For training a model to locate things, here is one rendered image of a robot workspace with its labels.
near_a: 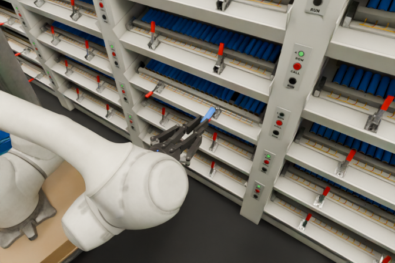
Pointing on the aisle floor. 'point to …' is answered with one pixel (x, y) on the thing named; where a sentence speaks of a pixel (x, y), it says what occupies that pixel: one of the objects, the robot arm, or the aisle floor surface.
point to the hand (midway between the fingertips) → (197, 125)
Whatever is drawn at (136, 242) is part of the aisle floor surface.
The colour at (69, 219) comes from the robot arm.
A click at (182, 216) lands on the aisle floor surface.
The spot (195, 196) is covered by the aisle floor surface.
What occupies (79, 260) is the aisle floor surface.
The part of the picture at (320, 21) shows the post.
